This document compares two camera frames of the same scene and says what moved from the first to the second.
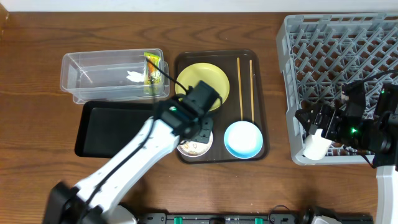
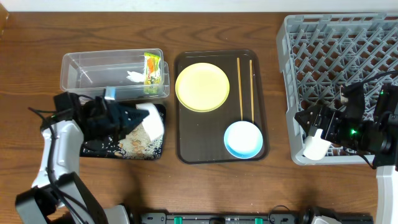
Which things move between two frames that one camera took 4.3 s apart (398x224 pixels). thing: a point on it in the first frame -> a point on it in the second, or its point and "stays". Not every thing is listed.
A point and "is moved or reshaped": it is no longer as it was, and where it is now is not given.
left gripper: x=203 y=132 -> x=116 y=119
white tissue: x=135 y=76 stays
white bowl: x=191 y=150 is moved or reshaped
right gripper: x=317 y=118 stays
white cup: x=315 y=146 stays
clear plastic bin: x=107 y=74 stays
